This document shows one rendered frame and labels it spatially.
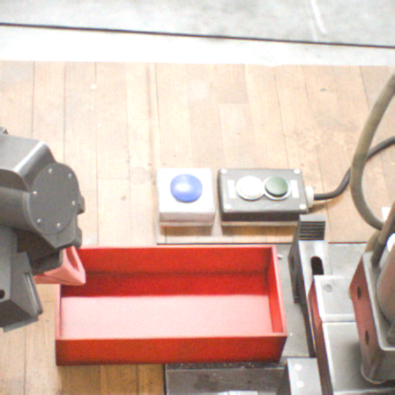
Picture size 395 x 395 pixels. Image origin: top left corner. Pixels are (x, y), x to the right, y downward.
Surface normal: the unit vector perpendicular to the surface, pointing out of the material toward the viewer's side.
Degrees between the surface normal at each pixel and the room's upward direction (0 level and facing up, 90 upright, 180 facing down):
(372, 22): 0
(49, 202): 64
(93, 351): 90
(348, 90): 0
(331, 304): 0
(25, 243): 89
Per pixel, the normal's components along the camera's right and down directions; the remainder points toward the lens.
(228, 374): 0.09, -0.59
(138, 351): 0.07, 0.81
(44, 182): 0.81, 0.15
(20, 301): 0.90, -0.32
